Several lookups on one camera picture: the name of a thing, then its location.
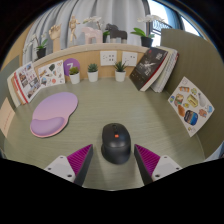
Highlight white orchid in black pot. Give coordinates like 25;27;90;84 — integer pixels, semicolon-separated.
22;33;49;60
82;15;111;44
130;14;165;48

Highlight white wall socket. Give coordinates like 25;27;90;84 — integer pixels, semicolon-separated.
99;50;118;67
121;51;139;67

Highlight purple mouse pad with wrist rest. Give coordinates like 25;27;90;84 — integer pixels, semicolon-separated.
29;91;79;139

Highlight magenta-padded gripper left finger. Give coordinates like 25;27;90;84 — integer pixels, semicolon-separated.
43;143;95;187

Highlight grey curtain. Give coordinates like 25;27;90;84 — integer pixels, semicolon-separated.
21;0;151;64

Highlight pale leaning books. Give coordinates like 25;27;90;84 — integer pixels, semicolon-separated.
6;71;23;108

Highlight beige booklet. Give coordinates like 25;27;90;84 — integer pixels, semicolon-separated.
0;97;16;138

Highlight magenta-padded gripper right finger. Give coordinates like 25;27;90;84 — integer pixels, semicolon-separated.
133;143;183;186

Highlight black computer mouse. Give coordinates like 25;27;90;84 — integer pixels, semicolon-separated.
100;122;132;165

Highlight red-spined photo magazine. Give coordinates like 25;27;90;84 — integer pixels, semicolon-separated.
13;61;42;104

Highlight white leaning books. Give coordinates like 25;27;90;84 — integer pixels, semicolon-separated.
150;46;180;94

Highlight white food sticker sheet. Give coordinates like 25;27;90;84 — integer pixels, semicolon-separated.
167;76;215;138

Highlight small succulent in white pot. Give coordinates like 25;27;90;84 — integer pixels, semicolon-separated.
113;60;128;83
68;66;81;85
86;63;100;83

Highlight wide white sticker sheet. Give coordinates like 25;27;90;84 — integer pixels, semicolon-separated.
37;59;66;88

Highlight wooden hand model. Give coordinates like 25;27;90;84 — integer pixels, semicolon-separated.
48;23;63;53

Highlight black book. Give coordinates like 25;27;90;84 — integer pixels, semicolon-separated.
128;47;169;92

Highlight dark horse figurine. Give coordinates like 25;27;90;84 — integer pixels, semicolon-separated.
105;23;129;44

